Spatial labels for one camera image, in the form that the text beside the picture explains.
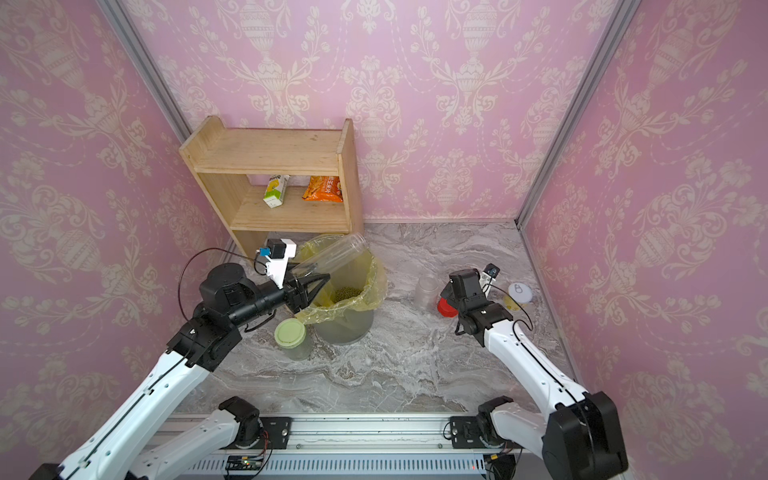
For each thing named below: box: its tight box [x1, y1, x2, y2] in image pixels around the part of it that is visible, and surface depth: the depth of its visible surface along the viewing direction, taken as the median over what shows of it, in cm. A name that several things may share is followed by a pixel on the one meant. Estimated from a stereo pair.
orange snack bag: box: [302, 175, 344, 203], surface depth 98 cm
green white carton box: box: [263, 174, 290, 209], surface depth 97 cm
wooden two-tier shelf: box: [179, 115, 364, 259], surface depth 89 cm
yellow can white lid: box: [504, 282, 533, 311], surface depth 96 cm
